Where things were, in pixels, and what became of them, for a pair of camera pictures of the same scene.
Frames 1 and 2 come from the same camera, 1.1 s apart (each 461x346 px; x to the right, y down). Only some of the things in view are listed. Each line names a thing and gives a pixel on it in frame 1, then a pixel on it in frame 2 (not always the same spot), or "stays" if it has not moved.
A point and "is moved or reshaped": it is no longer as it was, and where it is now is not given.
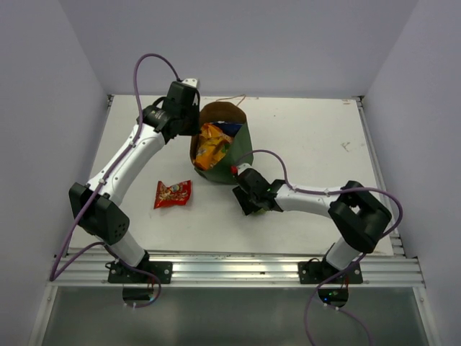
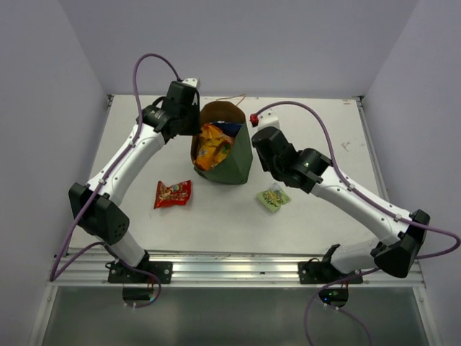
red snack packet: [176, 194] stays
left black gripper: [194, 129] stays
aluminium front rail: [91, 268] stays
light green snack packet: [260, 212] is moved or reshaped
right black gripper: [241, 195] → [263, 164]
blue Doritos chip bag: [229, 127] stays
